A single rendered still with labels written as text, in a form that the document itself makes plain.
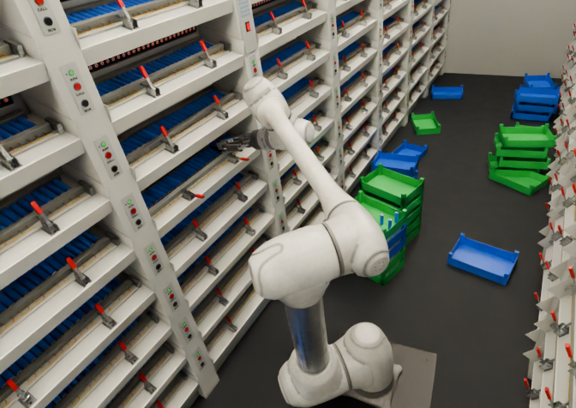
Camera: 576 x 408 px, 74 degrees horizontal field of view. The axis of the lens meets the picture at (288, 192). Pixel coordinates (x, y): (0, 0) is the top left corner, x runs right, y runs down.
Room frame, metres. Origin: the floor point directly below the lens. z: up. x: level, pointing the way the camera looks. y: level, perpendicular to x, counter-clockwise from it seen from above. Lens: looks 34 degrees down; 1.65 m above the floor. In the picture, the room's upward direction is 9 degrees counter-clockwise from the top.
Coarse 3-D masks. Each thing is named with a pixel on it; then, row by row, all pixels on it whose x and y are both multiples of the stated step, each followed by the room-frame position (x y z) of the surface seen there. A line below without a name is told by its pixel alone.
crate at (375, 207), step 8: (360, 192) 1.73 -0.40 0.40; (360, 200) 1.72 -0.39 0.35; (368, 200) 1.70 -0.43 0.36; (368, 208) 1.67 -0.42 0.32; (376, 208) 1.66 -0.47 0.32; (384, 208) 1.62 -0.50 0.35; (392, 208) 1.58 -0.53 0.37; (376, 216) 1.59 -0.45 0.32; (384, 216) 1.58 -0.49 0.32; (392, 216) 1.57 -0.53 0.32; (400, 216) 1.54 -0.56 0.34; (384, 224) 1.52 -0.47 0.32; (392, 224) 1.51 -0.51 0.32; (400, 224) 1.48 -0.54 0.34; (384, 232) 1.39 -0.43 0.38; (392, 232) 1.43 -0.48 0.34
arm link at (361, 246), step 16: (336, 208) 0.75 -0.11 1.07; (352, 208) 0.73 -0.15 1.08; (336, 224) 0.68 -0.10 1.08; (352, 224) 0.67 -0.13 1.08; (368, 224) 0.67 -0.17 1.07; (336, 240) 0.63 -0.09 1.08; (352, 240) 0.63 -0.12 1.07; (368, 240) 0.62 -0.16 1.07; (384, 240) 0.64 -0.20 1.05; (352, 256) 0.61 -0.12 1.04; (368, 256) 0.59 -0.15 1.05; (384, 256) 0.60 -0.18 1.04; (352, 272) 0.61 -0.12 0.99; (368, 272) 0.58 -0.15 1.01
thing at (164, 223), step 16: (240, 128) 1.55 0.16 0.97; (240, 160) 1.38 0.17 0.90; (224, 176) 1.29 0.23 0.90; (144, 192) 1.18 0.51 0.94; (192, 192) 1.19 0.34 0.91; (208, 192) 1.22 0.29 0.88; (176, 208) 1.11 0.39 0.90; (192, 208) 1.14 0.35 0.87; (160, 224) 1.03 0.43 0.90; (176, 224) 1.08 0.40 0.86
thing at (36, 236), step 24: (72, 168) 1.00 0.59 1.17; (24, 192) 0.92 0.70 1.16; (48, 192) 0.93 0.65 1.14; (72, 192) 0.93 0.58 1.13; (96, 192) 0.96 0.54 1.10; (0, 216) 0.84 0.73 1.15; (24, 216) 0.84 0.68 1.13; (48, 216) 0.86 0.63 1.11; (72, 216) 0.86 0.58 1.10; (96, 216) 0.89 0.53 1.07; (0, 240) 0.76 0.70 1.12; (24, 240) 0.78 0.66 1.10; (48, 240) 0.78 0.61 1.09; (0, 264) 0.71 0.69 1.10; (24, 264) 0.72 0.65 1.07; (0, 288) 0.67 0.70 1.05
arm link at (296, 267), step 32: (320, 224) 0.69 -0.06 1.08; (256, 256) 0.63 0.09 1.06; (288, 256) 0.61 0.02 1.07; (320, 256) 0.60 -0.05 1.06; (256, 288) 0.59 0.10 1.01; (288, 288) 0.57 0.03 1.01; (320, 288) 0.59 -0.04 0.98; (288, 320) 0.65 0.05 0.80; (320, 320) 0.64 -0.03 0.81; (320, 352) 0.65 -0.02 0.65; (288, 384) 0.67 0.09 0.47; (320, 384) 0.63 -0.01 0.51
